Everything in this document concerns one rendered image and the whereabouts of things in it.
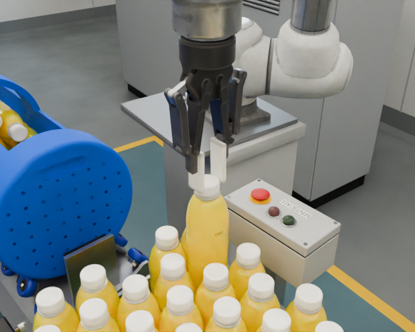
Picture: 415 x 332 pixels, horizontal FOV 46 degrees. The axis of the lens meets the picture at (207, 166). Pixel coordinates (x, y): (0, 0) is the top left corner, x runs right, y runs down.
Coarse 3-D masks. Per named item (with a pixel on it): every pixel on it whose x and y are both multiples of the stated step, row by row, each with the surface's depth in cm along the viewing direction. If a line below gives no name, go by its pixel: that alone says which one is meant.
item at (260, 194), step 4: (256, 188) 93; (260, 188) 93; (252, 192) 92; (256, 192) 92; (260, 192) 92; (264, 192) 92; (268, 192) 92; (252, 196) 91; (256, 196) 91; (260, 196) 91; (264, 196) 91; (268, 196) 91; (260, 200) 92
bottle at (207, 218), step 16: (192, 208) 76; (208, 208) 75; (224, 208) 76; (192, 224) 76; (208, 224) 75; (224, 224) 77; (192, 240) 78; (208, 240) 77; (224, 240) 79; (192, 256) 80; (208, 256) 79; (224, 256) 80; (192, 272) 82
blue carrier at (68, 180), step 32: (0, 96) 141; (64, 128) 113; (0, 160) 83; (32, 160) 80; (64, 160) 84; (96, 160) 89; (0, 192) 79; (32, 192) 82; (64, 192) 87; (96, 192) 92; (128, 192) 98; (0, 224) 81; (32, 224) 85; (64, 224) 90; (96, 224) 95; (0, 256) 83; (32, 256) 88
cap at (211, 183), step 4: (204, 176) 76; (208, 176) 76; (212, 176) 76; (204, 180) 75; (208, 180) 75; (212, 180) 75; (216, 180) 75; (204, 184) 74; (208, 184) 74; (212, 184) 74; (216, 184) 74; (204, 188) 74; (208, 188) 74; (212, 188) 74; (216, 188) 74; (196, 192) 75; (204, 192) 74; (208, 192) 74; (212, 192) 74; (216, 192) 75; (204, 196) 74; (208, 196) 74
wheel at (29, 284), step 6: (18, 282) 92; (24, 282) 92; (30, 282) 90; (36, 282) 92; (18, 288) 92; (24, 288) 91; (30, 288) 90; (18, 294) 92; (24, 294) 90; (30, 294) 91
